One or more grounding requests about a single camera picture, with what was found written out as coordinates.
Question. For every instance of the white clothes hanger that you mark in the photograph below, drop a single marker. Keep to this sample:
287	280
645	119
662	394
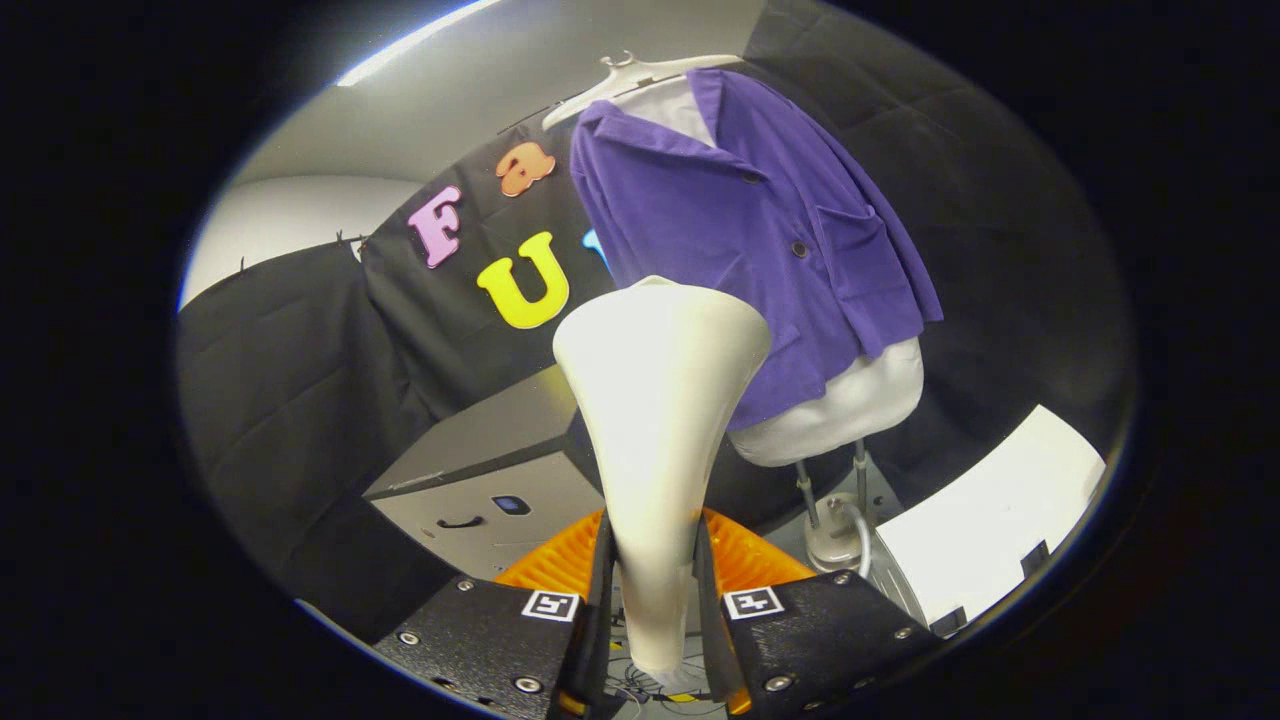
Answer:
620	80

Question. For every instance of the grey drawer cabinet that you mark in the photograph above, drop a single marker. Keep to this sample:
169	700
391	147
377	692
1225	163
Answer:
470	440

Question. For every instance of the white flat panel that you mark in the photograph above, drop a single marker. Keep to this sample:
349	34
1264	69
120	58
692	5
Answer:
990	520

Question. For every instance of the black backdrop cloth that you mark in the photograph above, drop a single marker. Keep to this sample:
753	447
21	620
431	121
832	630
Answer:
300	370

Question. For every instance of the white garment steamer head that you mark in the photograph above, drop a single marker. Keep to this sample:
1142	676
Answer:
655	400

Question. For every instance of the grey ribbed plate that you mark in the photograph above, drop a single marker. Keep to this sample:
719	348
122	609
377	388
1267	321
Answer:
895	590

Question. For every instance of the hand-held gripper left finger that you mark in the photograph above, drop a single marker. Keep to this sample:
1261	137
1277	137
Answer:
597	610

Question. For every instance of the garment steamer base with pole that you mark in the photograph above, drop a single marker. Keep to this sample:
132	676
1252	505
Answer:
830	545

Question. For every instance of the white mannequin torso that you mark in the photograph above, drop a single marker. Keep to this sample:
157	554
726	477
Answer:
850	410

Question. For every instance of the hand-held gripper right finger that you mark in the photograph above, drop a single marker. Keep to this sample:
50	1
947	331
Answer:
708	610

